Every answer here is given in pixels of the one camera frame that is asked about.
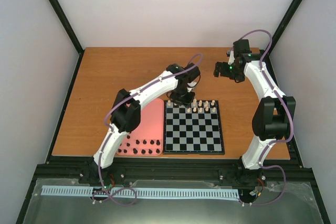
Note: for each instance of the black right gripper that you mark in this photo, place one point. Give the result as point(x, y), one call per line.
point(240, 77)

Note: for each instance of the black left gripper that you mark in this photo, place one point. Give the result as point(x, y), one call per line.
point(186, 103)

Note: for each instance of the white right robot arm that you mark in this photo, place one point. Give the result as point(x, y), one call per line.
point(273, 119)

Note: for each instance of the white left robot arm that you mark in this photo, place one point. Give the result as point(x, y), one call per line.
point(125, 114)

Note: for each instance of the left controller board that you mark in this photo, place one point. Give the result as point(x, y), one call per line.
point(108, 182)

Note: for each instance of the controller board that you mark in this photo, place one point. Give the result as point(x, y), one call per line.
point(259, 188)
point(108, 182)

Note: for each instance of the right controller board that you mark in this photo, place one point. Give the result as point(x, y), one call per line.
point(259, 188)

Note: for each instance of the black grey chessboard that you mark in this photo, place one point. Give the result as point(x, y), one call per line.
point(193, 132)

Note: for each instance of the pink plastic tray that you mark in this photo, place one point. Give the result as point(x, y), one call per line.
point(151, 127)

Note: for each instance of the light blue cable duct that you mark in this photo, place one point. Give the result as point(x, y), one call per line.
point(142, 193)

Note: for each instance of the black aluminium frame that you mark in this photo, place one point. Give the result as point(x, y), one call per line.
point(68, 167)

